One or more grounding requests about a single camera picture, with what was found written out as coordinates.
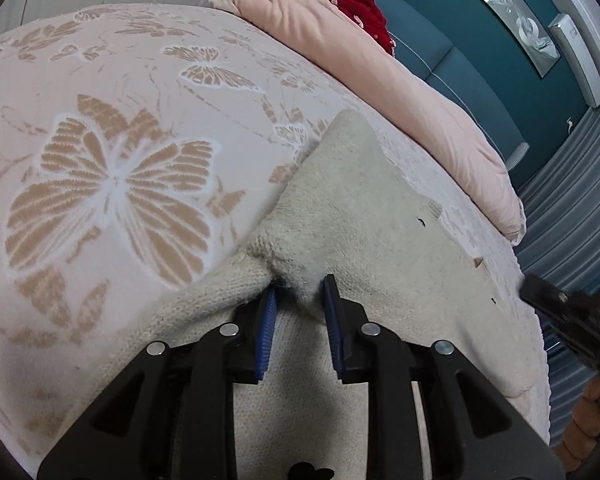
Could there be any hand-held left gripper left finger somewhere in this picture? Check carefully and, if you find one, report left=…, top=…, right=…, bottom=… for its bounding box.
left=36, top=284, right=281, bottom=480

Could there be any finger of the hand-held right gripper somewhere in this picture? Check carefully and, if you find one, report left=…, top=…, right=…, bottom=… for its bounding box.
left=521, top=271, right=600, bottom=403

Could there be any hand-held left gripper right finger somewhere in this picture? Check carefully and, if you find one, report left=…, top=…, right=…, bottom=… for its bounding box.
left=320, top=274, right=567, bottom=480

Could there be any cream knitted sweater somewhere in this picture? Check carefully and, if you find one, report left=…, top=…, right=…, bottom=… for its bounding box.
left=77, top=109, right=551, bottom=480

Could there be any blue-grey curtain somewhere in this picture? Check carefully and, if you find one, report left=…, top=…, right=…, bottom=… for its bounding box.
left=512, top=95, right=600, bottom=461

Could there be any pink quilt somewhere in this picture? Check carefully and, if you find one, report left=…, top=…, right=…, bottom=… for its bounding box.
left=209, top=0, right=527, bottom=246

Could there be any butterfly-patterned pink bed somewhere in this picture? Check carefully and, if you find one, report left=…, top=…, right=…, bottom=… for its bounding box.
left=0, top=2, right=553, bottom=480

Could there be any decorative mirror panel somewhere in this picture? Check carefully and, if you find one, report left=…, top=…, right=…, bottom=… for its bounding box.
left=440, top=0, right=563, bottom=78

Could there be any teal padded headboard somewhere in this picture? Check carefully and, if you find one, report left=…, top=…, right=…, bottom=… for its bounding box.
left=252, top=0, right=600, bottom=181

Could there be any red cloth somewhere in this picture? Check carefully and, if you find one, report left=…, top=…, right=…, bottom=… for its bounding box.
left=317, top=0, right=397, bottom=56

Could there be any white wall fixture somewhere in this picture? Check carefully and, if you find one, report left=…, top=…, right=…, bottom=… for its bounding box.
left=547, top=12, right=600, bottom=108

